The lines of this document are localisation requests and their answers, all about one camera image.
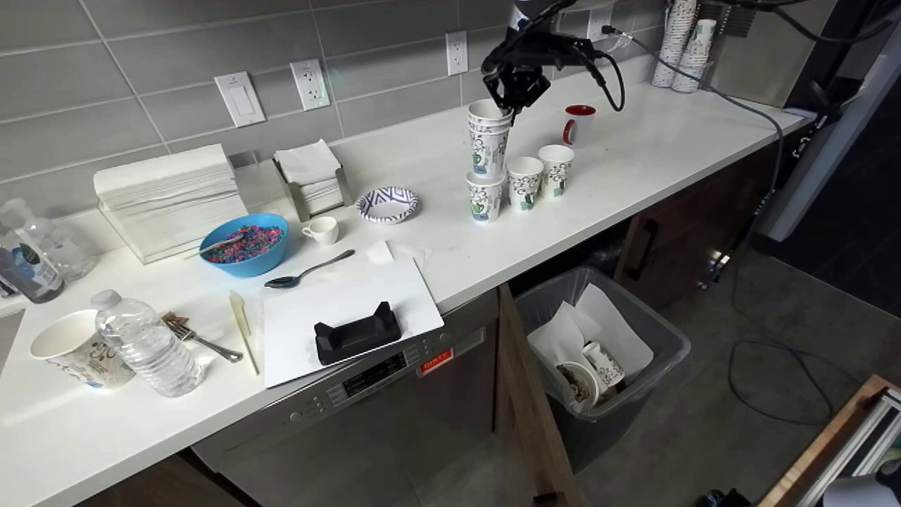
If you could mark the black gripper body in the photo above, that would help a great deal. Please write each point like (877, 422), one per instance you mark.
(527, 61)

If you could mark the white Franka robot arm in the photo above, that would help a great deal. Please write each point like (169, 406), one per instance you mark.
(535, 11)

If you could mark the small white cup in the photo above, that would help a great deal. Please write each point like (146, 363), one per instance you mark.
(318, 228)

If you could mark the discarded paper cup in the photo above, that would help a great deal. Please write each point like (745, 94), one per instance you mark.
(579, 383)

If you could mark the large brown patterned paper cup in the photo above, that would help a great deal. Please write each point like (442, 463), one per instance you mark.
(79, 353)

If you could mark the blue patterned paper bowl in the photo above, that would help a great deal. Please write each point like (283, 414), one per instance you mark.
(390, 203)

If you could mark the white square containers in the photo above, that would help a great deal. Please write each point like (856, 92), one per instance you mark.
(311, 179)

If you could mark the dark wooden base cabinet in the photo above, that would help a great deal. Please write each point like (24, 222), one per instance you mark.
(684, 235)

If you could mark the white cutting board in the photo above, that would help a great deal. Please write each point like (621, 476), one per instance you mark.
(346, 296)

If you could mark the black plastic holder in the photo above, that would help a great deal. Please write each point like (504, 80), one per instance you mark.
(355, 337)

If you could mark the dark metal spoon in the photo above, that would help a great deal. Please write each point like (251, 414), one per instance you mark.
(283, 279)

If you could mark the blue plastic bowl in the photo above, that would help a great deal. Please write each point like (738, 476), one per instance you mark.
(245, 245)

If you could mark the grey trash bin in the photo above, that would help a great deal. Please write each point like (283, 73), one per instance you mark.
(662, 362)

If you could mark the open cabinet door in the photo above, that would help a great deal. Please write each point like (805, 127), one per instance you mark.
(524, 413)

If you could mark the grey slanted panel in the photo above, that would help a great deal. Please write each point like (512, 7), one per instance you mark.
(825, 151)

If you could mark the steel dishwasher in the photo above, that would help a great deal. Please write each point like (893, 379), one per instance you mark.
(375, 413)

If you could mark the thin wooden stick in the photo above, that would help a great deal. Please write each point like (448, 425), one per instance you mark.
(244, 332)

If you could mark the metal fork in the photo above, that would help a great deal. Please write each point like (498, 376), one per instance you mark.
(180, 327)

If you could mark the clear plastic water bottle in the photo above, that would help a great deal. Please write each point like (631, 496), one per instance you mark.
(151, 348)

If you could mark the clear plastic container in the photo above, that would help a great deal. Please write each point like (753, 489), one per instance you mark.
(73, 245)

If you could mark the clear jar blue label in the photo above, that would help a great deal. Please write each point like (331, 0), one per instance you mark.
(30, 262)

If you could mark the white wall outlet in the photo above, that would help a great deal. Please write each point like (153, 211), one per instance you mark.
(604, 21)
(311, 84)
(456, 55)

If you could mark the white wall switch plate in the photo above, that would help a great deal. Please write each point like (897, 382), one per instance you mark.
(239, 99)

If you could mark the light wooden frame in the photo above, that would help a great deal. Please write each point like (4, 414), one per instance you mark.
(825, 439)

